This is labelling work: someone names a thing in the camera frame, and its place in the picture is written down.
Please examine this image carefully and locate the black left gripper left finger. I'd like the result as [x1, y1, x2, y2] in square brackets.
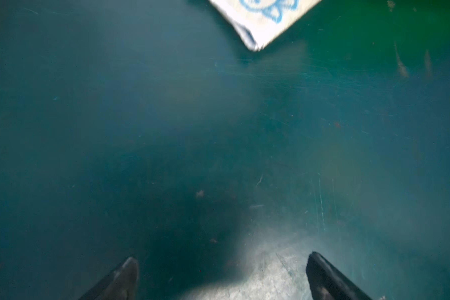
[79, 256, 139, 300]

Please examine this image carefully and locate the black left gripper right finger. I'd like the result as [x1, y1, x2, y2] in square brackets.
[306, 251, 372, 300]

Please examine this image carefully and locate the teal patterned towel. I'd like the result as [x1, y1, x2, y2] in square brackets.
[209, 0, 320, 52]

